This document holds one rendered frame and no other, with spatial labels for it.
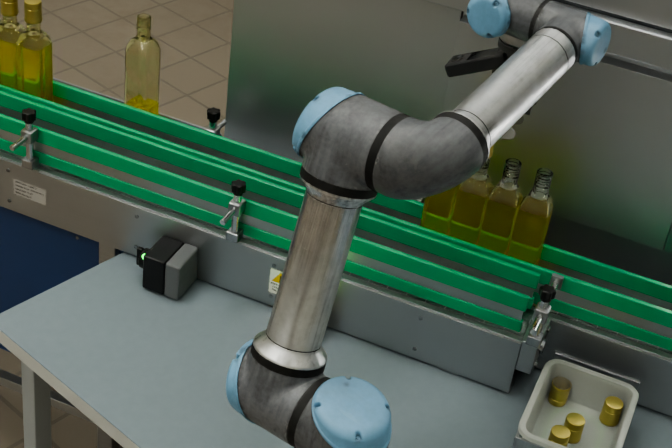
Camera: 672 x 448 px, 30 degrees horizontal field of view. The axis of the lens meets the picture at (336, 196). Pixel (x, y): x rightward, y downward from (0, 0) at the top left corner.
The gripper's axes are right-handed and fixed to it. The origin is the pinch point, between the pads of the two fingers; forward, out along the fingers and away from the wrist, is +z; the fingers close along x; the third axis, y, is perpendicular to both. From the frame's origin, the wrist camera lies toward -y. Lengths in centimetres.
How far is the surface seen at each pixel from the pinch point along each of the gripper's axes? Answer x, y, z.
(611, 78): 11.8, 17.6, -11.9
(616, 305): -4.8, 30.6, 23.1
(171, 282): -23, -50, 38
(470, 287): -13.8, 5.5, 22.9
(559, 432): -28, 28, 36
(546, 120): 11.9, 8.2, 0.1
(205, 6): 231, -166, 119
